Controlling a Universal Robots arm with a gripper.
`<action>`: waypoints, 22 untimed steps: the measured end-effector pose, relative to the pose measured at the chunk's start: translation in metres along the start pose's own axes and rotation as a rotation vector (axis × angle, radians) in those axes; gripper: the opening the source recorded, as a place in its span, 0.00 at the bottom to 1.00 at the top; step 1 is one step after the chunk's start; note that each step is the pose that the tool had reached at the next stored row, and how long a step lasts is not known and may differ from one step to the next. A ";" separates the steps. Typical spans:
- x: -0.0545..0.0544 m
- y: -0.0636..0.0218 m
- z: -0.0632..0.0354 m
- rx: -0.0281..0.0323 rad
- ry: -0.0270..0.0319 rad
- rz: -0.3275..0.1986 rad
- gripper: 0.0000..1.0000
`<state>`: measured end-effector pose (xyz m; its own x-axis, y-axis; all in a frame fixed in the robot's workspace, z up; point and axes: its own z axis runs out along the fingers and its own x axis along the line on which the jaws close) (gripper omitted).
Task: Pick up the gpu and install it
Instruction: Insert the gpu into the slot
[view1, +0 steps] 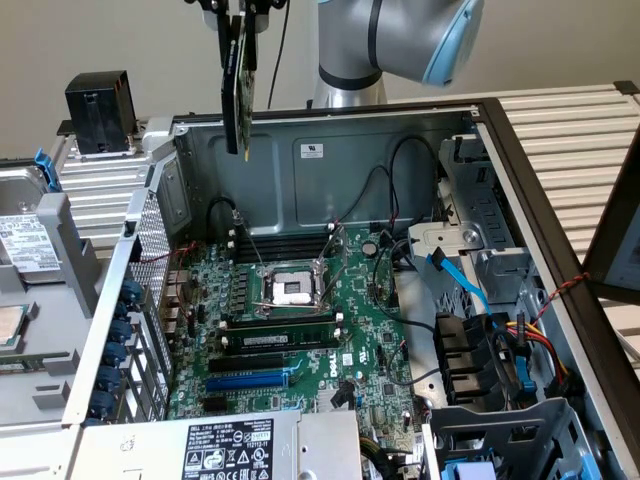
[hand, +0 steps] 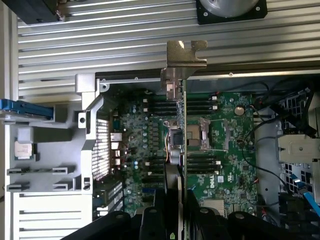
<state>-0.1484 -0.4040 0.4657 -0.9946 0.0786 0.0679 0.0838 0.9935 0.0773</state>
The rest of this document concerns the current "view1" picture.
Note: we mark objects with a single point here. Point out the green GPU with black shroud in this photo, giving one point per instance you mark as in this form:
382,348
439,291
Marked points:
231,115

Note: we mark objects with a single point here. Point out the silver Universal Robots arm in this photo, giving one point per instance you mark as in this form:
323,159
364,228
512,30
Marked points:
350,40

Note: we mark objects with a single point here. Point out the white sticker label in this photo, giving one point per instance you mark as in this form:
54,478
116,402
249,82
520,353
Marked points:
311,150

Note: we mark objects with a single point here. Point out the black box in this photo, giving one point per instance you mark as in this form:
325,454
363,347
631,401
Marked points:
97,110

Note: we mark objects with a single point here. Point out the open grey PC case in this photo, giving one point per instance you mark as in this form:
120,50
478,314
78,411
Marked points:
350,175

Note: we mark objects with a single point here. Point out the black RAM slot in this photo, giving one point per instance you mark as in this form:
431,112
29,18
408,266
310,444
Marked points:
290,252
280,319
290,239
290,259
280,328
290,246

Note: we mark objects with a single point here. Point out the thin metal locking lever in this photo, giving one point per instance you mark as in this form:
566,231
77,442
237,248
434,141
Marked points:
252,247
285,303

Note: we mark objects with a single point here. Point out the blue disk latch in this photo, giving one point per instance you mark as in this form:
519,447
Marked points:
45,167

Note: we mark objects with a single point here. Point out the metal socket cover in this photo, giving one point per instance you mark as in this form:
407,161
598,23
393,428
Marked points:
336,245

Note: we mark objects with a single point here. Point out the coin cell battery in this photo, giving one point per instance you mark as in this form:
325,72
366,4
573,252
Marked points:
370,248

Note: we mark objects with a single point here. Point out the CPU socket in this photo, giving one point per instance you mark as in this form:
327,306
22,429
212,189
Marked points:
292,292

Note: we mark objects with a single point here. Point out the blue card retention clip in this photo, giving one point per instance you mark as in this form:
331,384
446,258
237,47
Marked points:
132,292
123,311
116,355
109,380
102,404
122,331

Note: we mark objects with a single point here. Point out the silver disk bay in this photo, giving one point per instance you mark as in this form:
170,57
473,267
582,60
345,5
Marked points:
445,237

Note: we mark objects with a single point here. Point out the silver hard disk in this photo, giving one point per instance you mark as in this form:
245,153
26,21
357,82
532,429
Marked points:
25,240

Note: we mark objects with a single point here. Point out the green Dell motherboard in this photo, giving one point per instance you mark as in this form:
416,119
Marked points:
360,300

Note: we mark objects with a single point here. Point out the long black expansion slot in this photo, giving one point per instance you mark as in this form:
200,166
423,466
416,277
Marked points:
245,364

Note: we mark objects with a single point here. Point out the grey hard drive tray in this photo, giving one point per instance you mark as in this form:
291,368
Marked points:
55,320

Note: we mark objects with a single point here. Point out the CPU chip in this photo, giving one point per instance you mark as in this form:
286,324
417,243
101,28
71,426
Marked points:
10,325

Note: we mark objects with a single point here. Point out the short black expansion slot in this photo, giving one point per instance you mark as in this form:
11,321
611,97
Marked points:
214,405

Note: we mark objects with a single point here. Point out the black table end cap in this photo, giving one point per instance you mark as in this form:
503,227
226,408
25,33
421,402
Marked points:
627,87

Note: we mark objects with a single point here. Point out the black plastic fan shroud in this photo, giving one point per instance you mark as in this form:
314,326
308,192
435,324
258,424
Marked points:
465,360

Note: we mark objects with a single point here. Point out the dark framed panel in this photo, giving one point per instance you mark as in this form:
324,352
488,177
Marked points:
607,240

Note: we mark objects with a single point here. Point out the silver power supply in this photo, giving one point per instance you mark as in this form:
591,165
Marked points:
150,450

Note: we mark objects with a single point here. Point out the blue plastic clip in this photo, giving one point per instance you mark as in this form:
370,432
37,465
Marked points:
525,385

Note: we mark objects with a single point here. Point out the grey drive cage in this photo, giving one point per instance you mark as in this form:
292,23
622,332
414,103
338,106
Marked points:
480,425

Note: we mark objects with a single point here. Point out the pale blue plastic tab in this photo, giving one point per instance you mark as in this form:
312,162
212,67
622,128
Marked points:
470,472

